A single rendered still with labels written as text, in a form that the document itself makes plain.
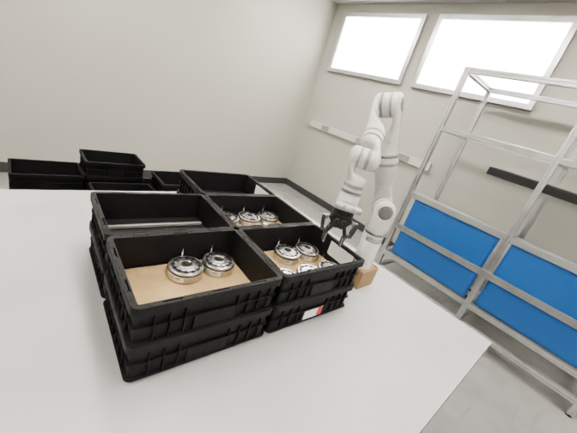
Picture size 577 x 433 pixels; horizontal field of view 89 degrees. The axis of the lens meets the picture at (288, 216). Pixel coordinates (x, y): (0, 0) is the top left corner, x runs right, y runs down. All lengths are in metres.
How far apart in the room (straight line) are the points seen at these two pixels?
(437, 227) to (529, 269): 0.68
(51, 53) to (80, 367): 3.13
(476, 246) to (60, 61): 3.97
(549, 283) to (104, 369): 2.61
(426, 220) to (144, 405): 2.54
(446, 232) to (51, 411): 2.66
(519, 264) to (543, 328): 0.46
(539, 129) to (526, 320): 1.74
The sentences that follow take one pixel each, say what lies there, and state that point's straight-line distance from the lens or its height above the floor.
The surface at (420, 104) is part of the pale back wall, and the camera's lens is 4.03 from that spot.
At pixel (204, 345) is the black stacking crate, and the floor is 0.75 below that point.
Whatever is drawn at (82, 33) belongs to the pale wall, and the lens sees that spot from 3.71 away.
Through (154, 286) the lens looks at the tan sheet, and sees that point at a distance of 0.91.
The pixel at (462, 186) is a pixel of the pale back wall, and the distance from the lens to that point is 3.71.
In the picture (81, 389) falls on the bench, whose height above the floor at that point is 0.70.
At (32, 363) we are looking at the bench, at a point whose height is 0.70.
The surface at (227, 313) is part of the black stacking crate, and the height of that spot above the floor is 0.85.
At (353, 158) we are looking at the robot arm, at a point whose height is 1.28.
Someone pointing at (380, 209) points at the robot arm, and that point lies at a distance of 1.29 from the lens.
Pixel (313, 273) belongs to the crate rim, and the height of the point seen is 0.92.
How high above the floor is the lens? 1.40
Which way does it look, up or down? 21 degrees down
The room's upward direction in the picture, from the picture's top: 17 degrees clockwise
